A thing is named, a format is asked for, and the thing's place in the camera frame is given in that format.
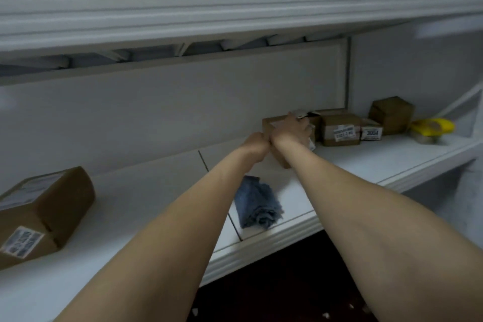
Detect plain brown cardboard box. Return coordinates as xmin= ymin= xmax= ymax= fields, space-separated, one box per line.
xmin=368 ymin=96 xmax=415 ymax=136

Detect blue folded cloth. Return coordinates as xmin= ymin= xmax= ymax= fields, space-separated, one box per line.
xmin=234 ymin=176 xmax=284 ymax=230

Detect yellow tape dispenser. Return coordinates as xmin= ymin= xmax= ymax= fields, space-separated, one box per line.
xmin=409 ymin=118 xmax=456 ymax=144

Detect person's left hand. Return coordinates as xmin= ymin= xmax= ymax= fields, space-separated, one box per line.
xmin=241 ymin=132 xmax=273 ymax=163

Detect person's right forearm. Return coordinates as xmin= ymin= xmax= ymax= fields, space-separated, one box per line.
xmin=272 ymin=136 xmax=483 ymax=322

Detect person's right hand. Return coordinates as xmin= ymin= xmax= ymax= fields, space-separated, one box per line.
xmin=270 ymin=112 xmax=314 ymax=149

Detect person's left forearm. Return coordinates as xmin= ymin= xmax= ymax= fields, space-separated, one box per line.
xmin=53 ymin=146 xmax=266 ymax=322

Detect white upper shelf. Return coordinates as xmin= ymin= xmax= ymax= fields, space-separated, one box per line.
xmin=0 ymin=0 xmax=483 ymax=86

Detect cardboard box with white label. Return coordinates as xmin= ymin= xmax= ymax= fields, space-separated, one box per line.
xmin=320 ymin=113 xmax=362 ymax=147

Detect large labelled cardboard box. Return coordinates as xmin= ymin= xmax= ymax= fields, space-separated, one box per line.
xmin=0 ymin=166 xmax=96 ymax=270

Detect small white labelled box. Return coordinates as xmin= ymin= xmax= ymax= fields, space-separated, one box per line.
xmin=360 ymin=118 xmax=384 ymax=141

